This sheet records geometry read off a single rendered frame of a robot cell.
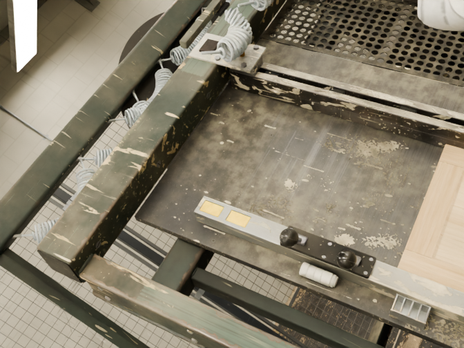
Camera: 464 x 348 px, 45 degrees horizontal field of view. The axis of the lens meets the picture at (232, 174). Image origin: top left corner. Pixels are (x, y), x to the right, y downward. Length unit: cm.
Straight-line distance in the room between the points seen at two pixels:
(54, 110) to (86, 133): 447
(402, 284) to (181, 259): 50
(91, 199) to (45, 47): 550
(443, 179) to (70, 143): 116
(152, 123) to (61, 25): 555
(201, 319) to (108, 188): 38
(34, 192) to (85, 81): 480
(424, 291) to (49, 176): 118
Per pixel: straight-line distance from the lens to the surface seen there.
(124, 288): 123
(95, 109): 197
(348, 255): 108
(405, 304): 122
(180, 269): 132
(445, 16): 115
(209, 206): 130
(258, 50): 154
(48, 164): 187
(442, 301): 120
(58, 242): 129
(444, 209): 133
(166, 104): 146
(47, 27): 690
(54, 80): 655
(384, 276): 120
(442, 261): 126
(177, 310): 118
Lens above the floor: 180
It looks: 4 degrees down
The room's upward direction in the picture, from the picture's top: 55 degrees counter-clockwise
